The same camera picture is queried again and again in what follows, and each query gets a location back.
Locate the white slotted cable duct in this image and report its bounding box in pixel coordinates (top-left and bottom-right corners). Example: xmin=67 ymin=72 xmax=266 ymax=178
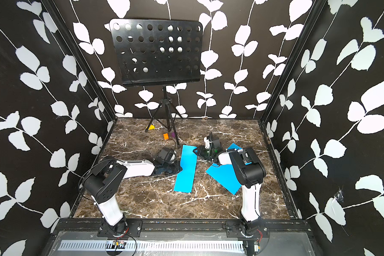
xmin=57 ymin=240 xmax=244 ymax=253

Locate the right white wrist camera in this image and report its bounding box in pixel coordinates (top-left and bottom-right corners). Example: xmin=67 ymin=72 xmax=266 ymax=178
xmin=204 ymin=135 xmax=212 ymax=149

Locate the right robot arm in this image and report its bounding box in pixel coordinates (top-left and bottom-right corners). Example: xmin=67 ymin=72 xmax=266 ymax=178
xmin=193 ymin=134 xmax=267 ymax=224

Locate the cyan paper sheet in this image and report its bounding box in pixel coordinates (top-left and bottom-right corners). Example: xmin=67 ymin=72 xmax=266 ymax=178
xmin=174 ymin=145 xmax=197 ymax=193
xmin=207 ymin=147 xmax=251 ymax=195

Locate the black front mounting rail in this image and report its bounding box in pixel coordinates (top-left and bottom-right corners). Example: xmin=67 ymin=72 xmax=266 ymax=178
xmin=53 ymin=218 xmax=313 ymax=240

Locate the black perforated music stand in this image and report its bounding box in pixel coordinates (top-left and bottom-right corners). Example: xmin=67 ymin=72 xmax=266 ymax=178
xmin=109 ymin=19 xmax=203 ymax=134

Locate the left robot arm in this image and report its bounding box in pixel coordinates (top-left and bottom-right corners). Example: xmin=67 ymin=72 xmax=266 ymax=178
xmin=82 ymin=147 xmax=182 ymax=227

